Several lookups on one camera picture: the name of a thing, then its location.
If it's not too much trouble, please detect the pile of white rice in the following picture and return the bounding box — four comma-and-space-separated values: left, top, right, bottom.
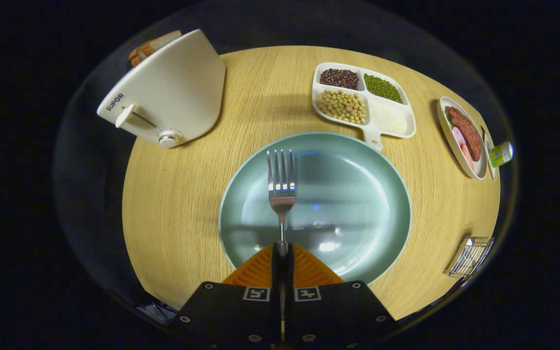
368, 101, 408, 134

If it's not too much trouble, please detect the pile of green beans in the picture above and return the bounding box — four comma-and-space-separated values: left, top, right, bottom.
363, 73, 403, 104

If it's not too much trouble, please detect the white sectioned tray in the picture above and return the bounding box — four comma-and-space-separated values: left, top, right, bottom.
311, 62, 417, 152

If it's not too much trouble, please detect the white square coaster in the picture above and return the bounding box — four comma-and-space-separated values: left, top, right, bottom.
480, 125, 499, 181

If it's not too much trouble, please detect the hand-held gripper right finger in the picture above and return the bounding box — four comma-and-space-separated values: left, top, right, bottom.
285, 243, 400, 350

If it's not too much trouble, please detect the brown steak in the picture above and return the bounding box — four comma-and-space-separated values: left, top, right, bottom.
445, 106, 483, 162

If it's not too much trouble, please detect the fork with wooden handle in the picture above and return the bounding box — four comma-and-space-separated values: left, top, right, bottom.
266, 149, 297, 258

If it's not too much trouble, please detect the green label metal bottle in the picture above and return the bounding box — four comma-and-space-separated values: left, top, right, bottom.
489, 140, 514, 168

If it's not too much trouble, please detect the toasted bread slice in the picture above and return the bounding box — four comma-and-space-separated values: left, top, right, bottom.
137, 30, 182, 56
128, 41, 157, 68

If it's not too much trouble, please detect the white toaster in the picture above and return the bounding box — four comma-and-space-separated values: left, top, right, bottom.
96, 29, 226, 149

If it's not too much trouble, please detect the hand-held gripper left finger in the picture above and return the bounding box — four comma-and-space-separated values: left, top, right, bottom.
171, 243, 283, 350

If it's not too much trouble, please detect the perforated metal basket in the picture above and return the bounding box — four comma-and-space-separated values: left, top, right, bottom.
444, 236, 495, 280

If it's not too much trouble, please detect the light blue plate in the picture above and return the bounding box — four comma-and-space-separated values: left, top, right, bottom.
218, 132, 413, 286

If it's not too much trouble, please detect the beige round plate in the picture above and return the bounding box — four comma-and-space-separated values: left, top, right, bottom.
437, 96, 489, 181

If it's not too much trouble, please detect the pile of red beans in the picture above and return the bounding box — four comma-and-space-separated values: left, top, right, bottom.
319, 68, 360, 91

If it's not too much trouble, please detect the pile of soybeans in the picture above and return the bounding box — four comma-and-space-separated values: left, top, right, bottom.
316, 88, 367, 124

